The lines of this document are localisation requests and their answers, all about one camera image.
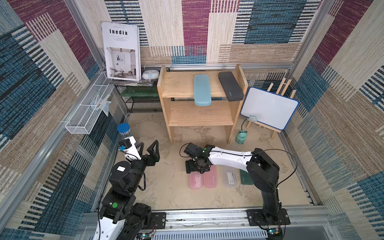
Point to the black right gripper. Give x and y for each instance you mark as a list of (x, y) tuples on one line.
[(192, 165)]

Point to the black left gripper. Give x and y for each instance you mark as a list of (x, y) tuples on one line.
[(152, 157)]

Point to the pink pencil case shelf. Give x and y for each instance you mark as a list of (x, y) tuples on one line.
[(195, 180), (210, 178)]

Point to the translucent white pencil case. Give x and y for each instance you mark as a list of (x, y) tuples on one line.
[(229, 177)]

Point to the dark green pencil case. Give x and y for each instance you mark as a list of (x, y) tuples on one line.
[(245, 178)]

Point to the light blue pencil case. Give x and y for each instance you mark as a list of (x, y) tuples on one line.
[(202, 90)]

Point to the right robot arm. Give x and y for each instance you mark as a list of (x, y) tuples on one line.
[(263, 171)]

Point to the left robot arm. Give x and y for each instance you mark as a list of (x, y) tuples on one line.
[(121, 217)]

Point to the clear pencil tube blue cap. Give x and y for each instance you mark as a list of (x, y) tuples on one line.
[(124, 130)]

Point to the wooden two-tier shelf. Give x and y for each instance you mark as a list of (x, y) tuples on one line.
[(176, 92)]

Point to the black pencil case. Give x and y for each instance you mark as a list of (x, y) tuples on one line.
[(231, 87)]

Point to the green tray on rack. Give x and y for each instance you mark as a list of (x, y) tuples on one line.
[(131, 91)]

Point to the white round device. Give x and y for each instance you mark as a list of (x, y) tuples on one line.
[(150, 75)]

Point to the Inedia magazine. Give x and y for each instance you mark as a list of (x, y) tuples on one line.
[(122, 51)]

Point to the wooden easel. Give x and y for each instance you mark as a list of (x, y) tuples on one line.
[(282, 88)]

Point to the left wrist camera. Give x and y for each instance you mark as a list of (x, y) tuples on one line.
[(128, 147)]

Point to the black wire mesh rack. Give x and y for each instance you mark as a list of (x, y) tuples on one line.
[(141, 104)]

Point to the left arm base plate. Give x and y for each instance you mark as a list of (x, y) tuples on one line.
[(158, 221)]

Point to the white wire basket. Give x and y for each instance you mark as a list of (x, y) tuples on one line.
[(87, 113)]

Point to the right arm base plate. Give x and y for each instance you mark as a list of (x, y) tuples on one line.
[(258, 217)]

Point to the whiteboard with blue frame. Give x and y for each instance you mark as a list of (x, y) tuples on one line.
[(269, 108)]

